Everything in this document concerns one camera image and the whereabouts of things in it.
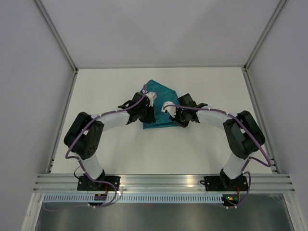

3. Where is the white slotted cable duct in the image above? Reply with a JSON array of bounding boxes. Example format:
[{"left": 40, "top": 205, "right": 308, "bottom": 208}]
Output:
[{"left": 43, "top": 193, "right": 223, "bottom": 204}]

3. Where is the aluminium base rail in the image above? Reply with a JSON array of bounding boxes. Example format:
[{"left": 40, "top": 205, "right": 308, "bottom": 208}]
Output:
[{"left": 33, "top": 174, "right": 295, "bottom": 193}]

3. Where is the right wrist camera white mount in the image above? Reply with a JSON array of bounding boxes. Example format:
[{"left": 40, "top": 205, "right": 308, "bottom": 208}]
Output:
[{"left": 161, "top": 101, "right": 176, "bottom": 118}]

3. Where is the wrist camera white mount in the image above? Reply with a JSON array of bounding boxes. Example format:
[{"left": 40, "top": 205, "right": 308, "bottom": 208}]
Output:
[
  {"left": 145, "top": 92, "right": 157, "bottom": 107},
  {"left": 161, "top": 101, "right": 176, "bottom": 118}
]

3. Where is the left table edge rail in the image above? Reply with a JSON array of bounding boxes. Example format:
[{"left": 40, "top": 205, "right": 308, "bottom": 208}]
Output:
[{"left": 45, "top": 69, "right": 79, "bottom": 174}]

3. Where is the left aluminium frame post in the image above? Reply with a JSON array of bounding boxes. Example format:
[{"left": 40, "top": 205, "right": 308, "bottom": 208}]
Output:
[{"left": 33, "top": 0, "right": 78, "bottom": 73}]

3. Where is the right aluminium frame post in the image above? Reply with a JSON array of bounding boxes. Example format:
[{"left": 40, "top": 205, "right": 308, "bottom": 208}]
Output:
[{"left": 243, "top": 0, "right": 288, "bottom": 72}]

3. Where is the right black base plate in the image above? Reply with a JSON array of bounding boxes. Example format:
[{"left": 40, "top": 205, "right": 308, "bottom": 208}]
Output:
[{"left": 199, "top": 175, "right": 248, "bottom": 192}]

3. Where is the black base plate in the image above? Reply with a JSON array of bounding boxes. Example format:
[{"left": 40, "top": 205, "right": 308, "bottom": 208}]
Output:
[
  {"left": 199, "top": 175, "right": 248, "bottom": 192},
  {"left": 77, "top": 175, "right": 120, "bottom": 192}
]

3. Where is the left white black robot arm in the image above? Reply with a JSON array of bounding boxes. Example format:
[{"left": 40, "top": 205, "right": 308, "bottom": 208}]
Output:
[{"left": 64, "top": 92, "right": 156, "bottom": 191}]

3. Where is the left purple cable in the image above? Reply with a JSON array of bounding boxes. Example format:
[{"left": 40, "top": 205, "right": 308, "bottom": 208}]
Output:
[{"left": 43, "top": 83, "right": 149, "bottom": 212}]

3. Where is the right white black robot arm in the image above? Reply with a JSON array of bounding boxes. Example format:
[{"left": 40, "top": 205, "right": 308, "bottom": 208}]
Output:
[{"left": 162, "top": 93, "right": 266, "bottom": 190}]

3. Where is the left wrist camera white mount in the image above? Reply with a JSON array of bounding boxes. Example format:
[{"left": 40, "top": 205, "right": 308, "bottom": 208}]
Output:
[{"left": 145, "top": 92, "right": 157, "bottom": 107}]

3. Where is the aluminium frame post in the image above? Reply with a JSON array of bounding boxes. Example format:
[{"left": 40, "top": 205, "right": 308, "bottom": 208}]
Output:
[
  {"left": 243, "top": 0, "right": 288, "bottom": 72},
  {"left": 33, "top": 0, "right": 78, "bottom": 73}
]

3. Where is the teal cloth napkin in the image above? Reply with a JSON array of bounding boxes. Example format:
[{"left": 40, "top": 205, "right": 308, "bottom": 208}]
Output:
[{"left": 143, "top": 79, "right": 179, "bottom": 129}]

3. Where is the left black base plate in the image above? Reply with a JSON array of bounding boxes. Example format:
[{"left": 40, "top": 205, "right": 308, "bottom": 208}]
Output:
[{"left": 77, "top": 175, "right": 120, "bottom": 192}]

